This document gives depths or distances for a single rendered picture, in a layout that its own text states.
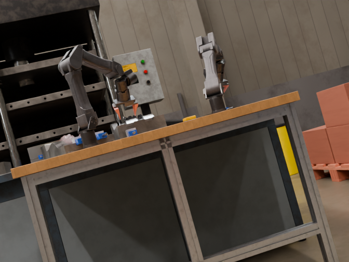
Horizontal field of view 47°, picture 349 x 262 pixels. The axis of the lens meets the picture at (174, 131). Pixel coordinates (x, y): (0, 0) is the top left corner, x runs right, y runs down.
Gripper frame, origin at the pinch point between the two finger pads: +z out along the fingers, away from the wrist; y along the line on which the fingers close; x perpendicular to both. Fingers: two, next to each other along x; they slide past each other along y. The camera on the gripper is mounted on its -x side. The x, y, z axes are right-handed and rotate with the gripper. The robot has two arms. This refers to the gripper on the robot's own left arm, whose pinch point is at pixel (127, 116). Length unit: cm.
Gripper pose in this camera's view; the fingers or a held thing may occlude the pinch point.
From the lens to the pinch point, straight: 207.3
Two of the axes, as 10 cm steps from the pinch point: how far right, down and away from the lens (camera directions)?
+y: -9.4, 2.6, -2.3
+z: 1.3, 8.8, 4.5
